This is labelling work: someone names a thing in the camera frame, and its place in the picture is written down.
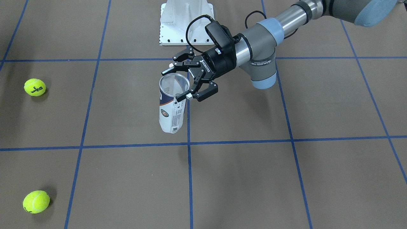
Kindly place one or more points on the white blue tennis ball can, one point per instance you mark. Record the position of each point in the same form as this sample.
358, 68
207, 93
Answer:
171, 112

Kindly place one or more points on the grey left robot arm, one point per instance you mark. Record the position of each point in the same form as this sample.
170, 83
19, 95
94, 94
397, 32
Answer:
254, 50

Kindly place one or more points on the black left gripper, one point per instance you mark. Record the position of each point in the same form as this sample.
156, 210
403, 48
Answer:
215, 63

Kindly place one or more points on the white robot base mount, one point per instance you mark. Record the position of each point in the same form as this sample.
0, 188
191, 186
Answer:
175, 18

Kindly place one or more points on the plain yellow tennis ball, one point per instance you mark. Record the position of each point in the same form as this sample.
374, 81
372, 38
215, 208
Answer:
36, 201

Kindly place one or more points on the Wilson yellow tennis ball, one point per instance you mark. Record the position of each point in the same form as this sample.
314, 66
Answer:
34, 87

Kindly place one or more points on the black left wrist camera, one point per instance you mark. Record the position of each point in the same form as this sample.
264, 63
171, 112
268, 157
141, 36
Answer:
221, 37

